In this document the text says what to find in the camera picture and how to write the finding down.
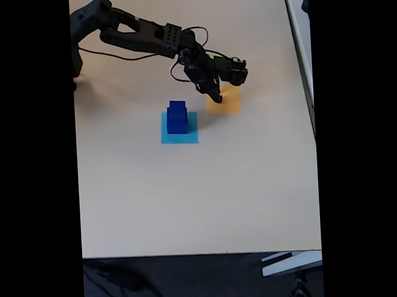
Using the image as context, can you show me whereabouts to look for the medium blue cube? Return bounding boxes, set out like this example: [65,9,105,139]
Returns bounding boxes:
[169,99,188,120]

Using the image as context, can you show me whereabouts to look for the orange paper square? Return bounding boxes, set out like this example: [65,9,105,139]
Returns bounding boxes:
[203,82,243,117]

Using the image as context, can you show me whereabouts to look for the light blue paper square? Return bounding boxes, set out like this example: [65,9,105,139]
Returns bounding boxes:
[160,110,199,146]

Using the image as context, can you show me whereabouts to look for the large blue cube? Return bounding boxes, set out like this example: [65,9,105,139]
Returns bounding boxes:
[166,106,190,136]

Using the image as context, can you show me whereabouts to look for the white table foot bar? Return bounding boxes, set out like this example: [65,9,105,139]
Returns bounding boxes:
[260,249,324,278]

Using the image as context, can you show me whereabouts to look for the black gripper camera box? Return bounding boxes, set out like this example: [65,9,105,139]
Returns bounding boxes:
[213,54,250,88]

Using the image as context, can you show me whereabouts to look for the short looped wrist cable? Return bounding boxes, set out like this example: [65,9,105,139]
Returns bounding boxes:
[168,55,198,85]

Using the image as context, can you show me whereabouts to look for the thick black floor cable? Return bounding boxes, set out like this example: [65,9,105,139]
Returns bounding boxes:
[82,256,167,297]

